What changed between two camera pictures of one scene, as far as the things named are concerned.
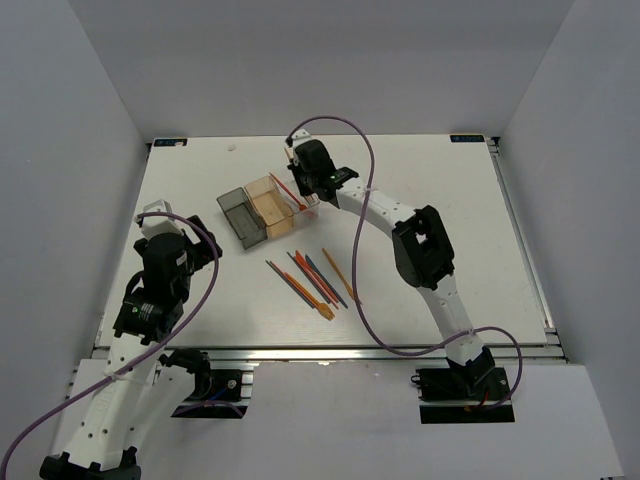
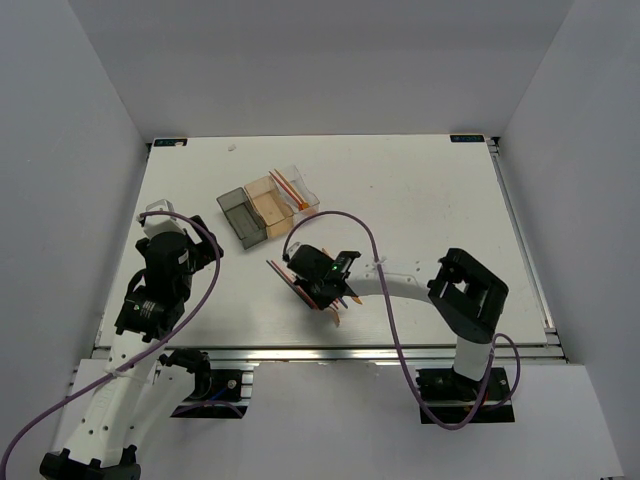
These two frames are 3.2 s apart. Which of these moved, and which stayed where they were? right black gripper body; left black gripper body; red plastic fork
Moved: right black gripper body
Stayed: left black gripper body; red plastic fork
